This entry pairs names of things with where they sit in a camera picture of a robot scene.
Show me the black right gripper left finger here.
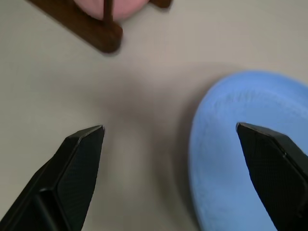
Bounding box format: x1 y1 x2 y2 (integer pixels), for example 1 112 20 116
0 125 105 231

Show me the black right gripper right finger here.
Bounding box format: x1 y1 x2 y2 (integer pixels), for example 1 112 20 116
236 122 308 231

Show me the dark wooden dish rack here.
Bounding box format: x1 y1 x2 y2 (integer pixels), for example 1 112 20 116
26 0 174 53

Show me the blue plate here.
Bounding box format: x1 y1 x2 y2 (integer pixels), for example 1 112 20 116
188 70 308 231

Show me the pink plate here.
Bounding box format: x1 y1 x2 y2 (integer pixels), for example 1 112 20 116
73 0 151 21

